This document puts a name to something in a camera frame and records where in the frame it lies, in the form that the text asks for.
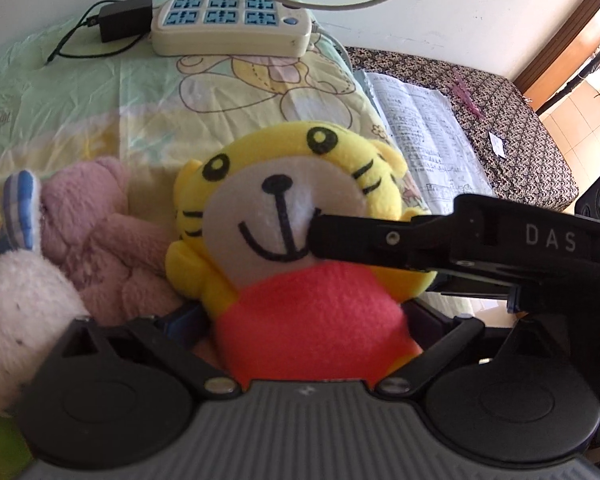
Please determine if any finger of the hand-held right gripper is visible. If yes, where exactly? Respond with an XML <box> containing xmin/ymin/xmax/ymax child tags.
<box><xmin>308</xmin><ymin>212</ymin><xmax>460</xmax><ymax>273</ymax></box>
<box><xmin>422</xmin><ymin>265</ymin><xmax>523</xmax><ymax>315</ymax></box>

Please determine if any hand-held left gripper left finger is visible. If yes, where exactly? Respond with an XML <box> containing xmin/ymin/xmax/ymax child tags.
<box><xmin>62</xmin><ymin>307</ymin><xmax>242</xmax><ymax>402</ymax></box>

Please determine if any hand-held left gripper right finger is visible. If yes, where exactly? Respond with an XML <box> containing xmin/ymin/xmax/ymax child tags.
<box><xmin>377</xmin><ymin>304</ymin><xmax>528</xmax><ymax>402</ymax></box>

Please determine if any yellow tiger plush toy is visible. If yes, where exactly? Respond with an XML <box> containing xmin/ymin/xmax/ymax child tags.
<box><xmin>165</xmin><ymin>120</ymin><xmax>438</xmax><ymax>386</ymax></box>

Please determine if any pink bear plush toy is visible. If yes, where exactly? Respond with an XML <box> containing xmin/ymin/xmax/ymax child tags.
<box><xmin>40</xmin><ymin>156</ymin><xmax>191</xmax><ymax>328</ymax></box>

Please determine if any white bunny plush toy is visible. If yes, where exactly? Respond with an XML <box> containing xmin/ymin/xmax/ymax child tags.
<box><xmin>0</xmin><ymin>169</ymin><xmax>93</xmax><ymax>416</ymax></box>

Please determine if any brown patterned cover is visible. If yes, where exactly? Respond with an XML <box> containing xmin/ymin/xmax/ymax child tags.
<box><xmin>345</xmin><ymin>46</ymin><xmax>581</xmax><ymax>213</ymax></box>

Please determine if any cream power strip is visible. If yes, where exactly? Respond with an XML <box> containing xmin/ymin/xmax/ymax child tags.
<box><xmin>150</xmin><ymin>0</ymin><xmax>317</xmax><ymax>58</ymax></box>

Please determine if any cartoon print bed sheet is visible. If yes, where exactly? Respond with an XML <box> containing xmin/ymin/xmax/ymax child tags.
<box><xmin>0</xmin><ymin>0</ymin><xmax>496</xmax><ymax>411</ymax></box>

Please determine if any black power adapter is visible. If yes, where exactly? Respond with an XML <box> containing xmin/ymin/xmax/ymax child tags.
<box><xmin>97</xmin><ymin>0</ymin><xmax>153</xmax><ymax>43</ymax></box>

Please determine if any grey power strip cord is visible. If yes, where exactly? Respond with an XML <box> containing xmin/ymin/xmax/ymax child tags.
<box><xmin>307</xmin><ymin>16</ymin><xmax>355</xmax><ymax>68</ymax></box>

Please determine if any wooden door frame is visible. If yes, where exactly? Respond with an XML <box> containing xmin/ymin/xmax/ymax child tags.
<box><xmin>514</xmin><ymin>0</ymin><xmax>600</xmax><ymax>96</ymax></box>

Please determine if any thin black adapter cable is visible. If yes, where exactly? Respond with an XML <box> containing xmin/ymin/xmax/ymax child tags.
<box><xmin>45</xmin><ymin>4</ymin><xmax>153</xmax><ymax>66</ymax></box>

